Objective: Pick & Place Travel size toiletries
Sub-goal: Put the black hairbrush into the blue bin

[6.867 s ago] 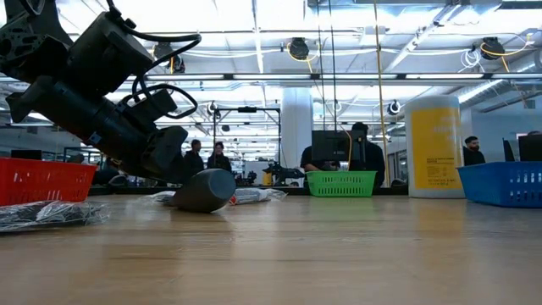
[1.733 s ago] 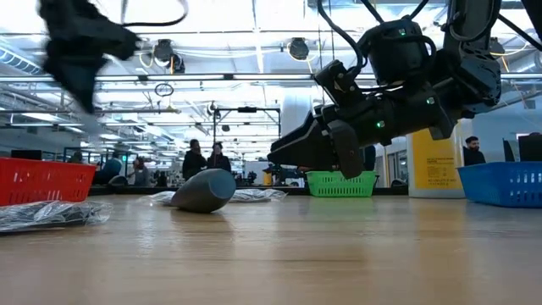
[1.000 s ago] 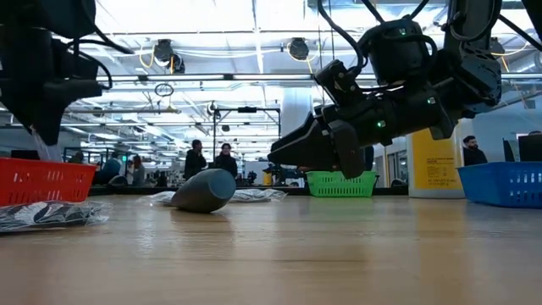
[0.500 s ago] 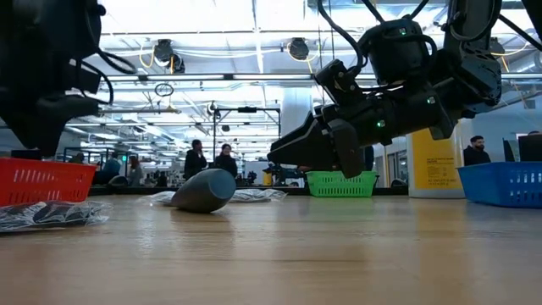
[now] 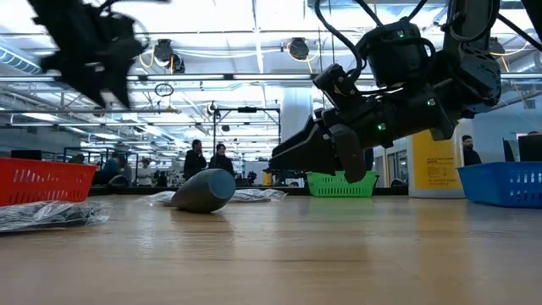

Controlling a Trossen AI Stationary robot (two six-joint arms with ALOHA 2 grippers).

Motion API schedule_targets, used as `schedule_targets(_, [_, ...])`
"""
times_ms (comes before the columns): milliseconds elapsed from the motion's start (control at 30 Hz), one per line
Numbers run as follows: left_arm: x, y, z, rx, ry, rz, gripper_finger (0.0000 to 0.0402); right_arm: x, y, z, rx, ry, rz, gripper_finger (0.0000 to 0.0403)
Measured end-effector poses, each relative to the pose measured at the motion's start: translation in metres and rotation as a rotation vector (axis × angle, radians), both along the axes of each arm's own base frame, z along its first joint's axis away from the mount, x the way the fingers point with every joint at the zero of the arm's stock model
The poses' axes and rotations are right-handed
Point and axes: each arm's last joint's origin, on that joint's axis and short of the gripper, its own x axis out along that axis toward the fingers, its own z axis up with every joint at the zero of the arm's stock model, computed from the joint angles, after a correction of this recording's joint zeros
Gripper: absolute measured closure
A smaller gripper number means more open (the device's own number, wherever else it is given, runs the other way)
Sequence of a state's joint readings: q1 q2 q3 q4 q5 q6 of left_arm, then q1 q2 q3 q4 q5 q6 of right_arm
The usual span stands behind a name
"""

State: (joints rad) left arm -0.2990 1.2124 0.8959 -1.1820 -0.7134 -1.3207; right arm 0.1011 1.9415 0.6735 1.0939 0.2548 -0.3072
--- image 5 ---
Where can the green plastic basket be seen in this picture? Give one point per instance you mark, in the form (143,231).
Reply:
(339,184)

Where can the blue plastic basket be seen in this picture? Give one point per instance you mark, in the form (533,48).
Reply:
(504,184)

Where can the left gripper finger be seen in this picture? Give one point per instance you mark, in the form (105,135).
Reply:
(91,84)
(118,84)

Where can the black metal table frame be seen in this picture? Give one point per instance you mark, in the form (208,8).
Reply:
(296,191)

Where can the clear bag with black item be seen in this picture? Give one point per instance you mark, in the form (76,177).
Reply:
(51,214)
(258,195)

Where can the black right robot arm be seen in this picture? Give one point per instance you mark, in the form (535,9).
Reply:
(470,76)

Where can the grey toiletry tube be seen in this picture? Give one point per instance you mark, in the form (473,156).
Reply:
(203,190)

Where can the person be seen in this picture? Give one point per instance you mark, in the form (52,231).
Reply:
(470,154)
(195,163)
(146,173)
(221,159)
(111,169)

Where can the red plastic basket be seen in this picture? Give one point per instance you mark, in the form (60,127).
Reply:
(42,182)

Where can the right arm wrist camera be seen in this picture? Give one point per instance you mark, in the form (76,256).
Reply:
(339,84)

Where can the black round ceiling fixture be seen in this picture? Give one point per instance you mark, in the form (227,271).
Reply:
(165,53)
(299,48)

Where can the black computer monitor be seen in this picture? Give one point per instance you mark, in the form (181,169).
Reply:
(530,148)

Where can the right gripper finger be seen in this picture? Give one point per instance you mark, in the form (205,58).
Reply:
(351,156)
(305,152)

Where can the black background gantry frame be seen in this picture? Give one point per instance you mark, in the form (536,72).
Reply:
(247,109)

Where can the white yellow wipes canister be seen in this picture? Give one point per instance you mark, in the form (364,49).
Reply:
(436,165)

